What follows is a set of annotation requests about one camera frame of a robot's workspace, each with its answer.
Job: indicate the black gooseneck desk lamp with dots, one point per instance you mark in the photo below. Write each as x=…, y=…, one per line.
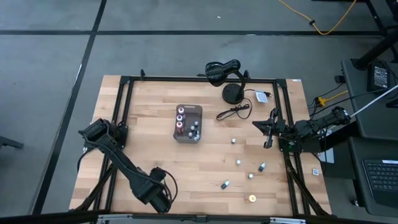
x=232, y=93

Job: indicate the black chair base leg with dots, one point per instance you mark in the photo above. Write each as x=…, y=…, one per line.
x=9, y=143

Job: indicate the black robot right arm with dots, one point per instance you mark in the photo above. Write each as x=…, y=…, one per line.
x=311, y=127

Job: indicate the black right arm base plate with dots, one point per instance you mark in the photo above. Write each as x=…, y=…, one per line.
x=311, y=147

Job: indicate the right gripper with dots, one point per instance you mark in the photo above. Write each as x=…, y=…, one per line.
x=269, y=140

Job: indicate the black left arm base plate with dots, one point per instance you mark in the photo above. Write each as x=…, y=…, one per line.
x=122, y=137

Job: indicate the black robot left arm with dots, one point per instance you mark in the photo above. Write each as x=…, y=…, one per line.
x=121, y=158

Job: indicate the black power adapter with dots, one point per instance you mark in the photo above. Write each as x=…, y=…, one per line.
x=380, y=76

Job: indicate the yellow food coloring bottle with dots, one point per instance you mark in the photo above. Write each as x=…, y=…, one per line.
x=252, y=198

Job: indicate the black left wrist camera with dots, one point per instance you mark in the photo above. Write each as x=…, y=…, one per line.
x=158, y=174

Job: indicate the small white code tag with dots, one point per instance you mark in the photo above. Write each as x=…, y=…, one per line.
x=315, y=172

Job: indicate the grey translucent plastic bin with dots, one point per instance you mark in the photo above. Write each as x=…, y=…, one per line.
x=192, y=112

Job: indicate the black aluminium table frame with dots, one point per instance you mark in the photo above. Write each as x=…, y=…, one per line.
x=202, y=79

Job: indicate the white paper sheet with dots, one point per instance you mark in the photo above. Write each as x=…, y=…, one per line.
x=328, y=157

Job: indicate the black keyboard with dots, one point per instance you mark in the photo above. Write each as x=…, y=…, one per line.
x=382, y=179

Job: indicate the dark grey side desk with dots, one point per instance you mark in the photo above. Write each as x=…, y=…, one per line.
x=373, y=124
x=357, y=186

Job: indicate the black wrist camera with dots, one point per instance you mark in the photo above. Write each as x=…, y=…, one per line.
x=158, y=174
x=280, y=126

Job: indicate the black front gantry beam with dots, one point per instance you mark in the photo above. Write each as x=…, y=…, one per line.
x=46, y=217

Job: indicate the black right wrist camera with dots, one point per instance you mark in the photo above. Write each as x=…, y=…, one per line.
x=280, y=126

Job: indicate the black desk leg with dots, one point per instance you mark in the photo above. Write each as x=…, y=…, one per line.
x=373, y=51

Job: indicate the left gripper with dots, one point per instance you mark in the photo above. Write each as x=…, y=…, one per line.
x=147, y=191

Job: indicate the lamp plug paper tag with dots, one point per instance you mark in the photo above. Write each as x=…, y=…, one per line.
x=261, y=96

